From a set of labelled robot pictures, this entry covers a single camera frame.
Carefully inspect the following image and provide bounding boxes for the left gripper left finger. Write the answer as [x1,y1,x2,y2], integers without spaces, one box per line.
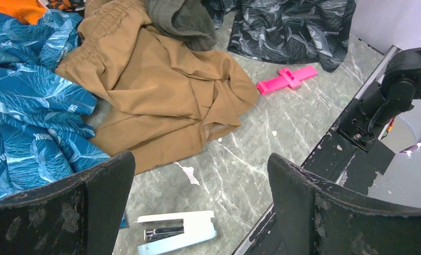
[0,151,136,254]

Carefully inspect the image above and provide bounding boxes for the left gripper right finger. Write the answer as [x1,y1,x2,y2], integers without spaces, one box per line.
[267,153,421,254]

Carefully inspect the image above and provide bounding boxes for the dark leaf print shorts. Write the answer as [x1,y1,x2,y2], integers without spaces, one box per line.
[202,0,357,72]

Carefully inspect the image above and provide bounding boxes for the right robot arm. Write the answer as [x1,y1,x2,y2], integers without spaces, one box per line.
[338,48,421,151]

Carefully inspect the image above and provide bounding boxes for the brown shorts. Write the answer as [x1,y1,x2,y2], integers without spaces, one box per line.
[56,1,259,173]

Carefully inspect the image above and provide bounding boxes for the blue leaf print garment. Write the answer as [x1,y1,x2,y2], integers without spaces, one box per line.
[0,10,108,200]

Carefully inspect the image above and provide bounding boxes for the light blue stapler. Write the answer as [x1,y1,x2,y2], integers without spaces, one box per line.
[137,210,217,254]

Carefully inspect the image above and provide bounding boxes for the pink plastic clip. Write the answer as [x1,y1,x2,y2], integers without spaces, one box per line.
[256,66,318,95]

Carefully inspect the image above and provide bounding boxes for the orange black patterned garment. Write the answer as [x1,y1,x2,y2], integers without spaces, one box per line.
[46,0,86,12]

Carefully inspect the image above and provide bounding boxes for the olive green garment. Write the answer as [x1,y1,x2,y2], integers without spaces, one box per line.
[145,0,217,52]

